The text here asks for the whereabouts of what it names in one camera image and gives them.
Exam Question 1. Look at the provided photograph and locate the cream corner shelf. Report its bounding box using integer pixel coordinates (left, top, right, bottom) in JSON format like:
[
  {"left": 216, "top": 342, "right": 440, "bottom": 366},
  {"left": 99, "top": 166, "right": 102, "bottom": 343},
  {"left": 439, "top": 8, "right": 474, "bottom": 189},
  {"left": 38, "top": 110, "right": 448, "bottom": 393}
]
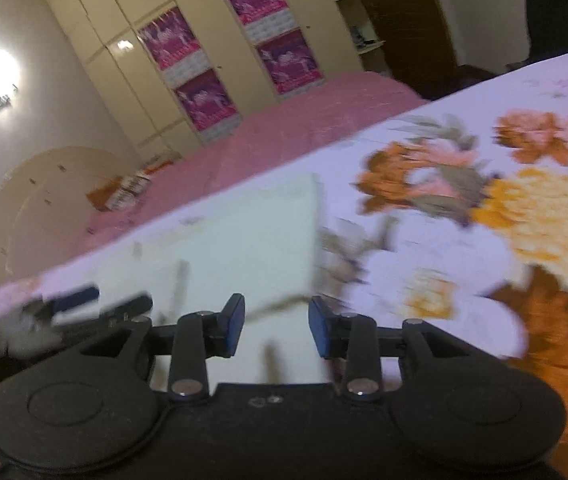
[{"left": 328, "top": 0, "right": 385, "bottom": 77}]

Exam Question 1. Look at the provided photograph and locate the floral printed blanket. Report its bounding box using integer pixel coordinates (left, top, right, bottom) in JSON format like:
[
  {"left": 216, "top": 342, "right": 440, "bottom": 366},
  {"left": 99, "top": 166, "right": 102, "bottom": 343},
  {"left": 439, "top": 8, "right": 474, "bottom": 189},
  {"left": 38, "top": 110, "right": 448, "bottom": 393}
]
[{"left": 0, "top": 50, "right": 568, "bottom": 480}]

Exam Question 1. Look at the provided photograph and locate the dark brown door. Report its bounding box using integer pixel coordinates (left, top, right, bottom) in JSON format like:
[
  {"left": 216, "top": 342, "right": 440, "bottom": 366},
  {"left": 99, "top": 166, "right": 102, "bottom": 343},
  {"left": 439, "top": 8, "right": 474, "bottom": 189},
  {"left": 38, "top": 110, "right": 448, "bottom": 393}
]
[{"left": 341, "top": 0, "right": 460, "bottom": 98}]

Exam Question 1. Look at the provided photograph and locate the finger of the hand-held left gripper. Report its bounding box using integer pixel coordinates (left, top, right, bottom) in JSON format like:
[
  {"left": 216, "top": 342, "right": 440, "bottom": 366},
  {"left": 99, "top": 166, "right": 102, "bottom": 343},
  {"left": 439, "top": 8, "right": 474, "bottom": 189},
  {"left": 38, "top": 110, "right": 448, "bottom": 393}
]
[
  {"left": 53, "top": 295, "right": 153, "bottom": 335},
  {"left": 24, "top": 285, "right": 101, "bottom": 317}
]

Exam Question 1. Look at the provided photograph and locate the pink checked bedspread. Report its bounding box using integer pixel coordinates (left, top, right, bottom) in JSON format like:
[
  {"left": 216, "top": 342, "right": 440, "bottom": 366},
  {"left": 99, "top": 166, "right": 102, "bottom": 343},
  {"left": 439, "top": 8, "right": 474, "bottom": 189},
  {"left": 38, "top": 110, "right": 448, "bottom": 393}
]
[{"left": 84, "top": 71, "right": 428, "bottom": 241}]

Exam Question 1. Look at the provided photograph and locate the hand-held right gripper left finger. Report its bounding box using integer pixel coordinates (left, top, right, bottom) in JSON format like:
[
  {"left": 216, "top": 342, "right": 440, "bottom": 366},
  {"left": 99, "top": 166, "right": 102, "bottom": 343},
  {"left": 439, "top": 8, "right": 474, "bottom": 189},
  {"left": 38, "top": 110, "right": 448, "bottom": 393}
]
[{"left": 81, "top": 294, "right": 245, "bottom": 403}]

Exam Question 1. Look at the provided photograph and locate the cream wardrobe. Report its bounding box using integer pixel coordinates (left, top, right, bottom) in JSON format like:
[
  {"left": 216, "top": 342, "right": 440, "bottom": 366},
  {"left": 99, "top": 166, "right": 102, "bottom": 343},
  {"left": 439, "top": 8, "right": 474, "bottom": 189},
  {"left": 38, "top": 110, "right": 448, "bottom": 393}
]
[{"left": 39, "top": 0, "right": 365, "bottom": 162}]

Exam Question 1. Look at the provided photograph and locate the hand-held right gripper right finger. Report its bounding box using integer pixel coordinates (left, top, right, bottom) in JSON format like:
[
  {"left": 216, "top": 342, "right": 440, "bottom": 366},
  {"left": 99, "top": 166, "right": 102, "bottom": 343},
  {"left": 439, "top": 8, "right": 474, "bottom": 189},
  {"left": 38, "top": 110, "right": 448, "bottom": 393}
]
[{"left": 310, "top": 296, "right": 484, "bottom": 403}]

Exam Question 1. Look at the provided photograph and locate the cream rounded headboard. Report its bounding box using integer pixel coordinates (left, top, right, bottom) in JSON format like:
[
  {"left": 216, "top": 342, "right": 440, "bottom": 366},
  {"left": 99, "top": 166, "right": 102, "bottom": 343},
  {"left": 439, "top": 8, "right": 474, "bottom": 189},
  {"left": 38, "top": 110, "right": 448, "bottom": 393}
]
[{"left": 0, "top": 146, "right": 136, "bottom": 288}]

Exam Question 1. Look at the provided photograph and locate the white knit garment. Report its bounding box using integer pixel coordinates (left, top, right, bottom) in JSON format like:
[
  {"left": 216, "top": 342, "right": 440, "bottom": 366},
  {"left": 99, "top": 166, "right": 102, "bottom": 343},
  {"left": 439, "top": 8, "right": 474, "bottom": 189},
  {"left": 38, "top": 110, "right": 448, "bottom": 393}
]
[{"left": 49, "top": 172, "right": 335, "bottom": 386}]

